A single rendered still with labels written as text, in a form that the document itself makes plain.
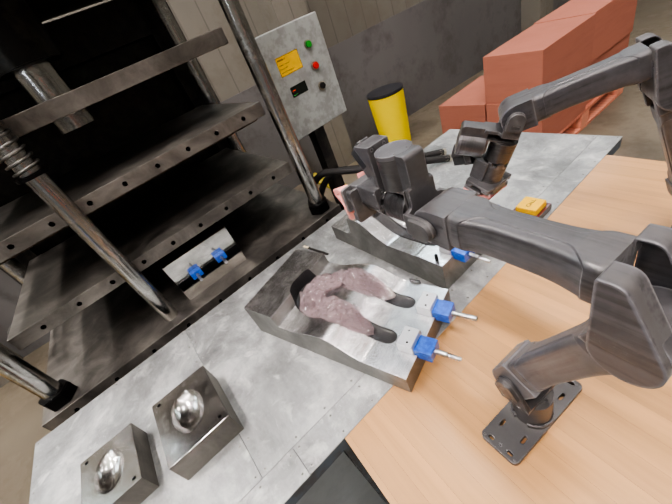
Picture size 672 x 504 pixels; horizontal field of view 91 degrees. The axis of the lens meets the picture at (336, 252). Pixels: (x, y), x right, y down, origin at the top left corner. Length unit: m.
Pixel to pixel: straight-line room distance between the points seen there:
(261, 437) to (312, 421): 0.12
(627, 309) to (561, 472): 0.42
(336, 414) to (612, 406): 0.51
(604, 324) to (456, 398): 0.44
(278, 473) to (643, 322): 0.68
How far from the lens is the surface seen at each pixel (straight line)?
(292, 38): 1.55
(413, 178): 0.49
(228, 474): 0.89
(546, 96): 0.82
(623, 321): 0.38
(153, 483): 0.98
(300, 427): 0.84
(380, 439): 0.77
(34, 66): 1.53
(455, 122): 3.18
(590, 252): 0.39
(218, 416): 0.88
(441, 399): 0.78
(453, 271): 0.93
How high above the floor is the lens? 1.49
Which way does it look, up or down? 36 degrees down
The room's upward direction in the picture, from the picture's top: 24 degrees counter-clockwise
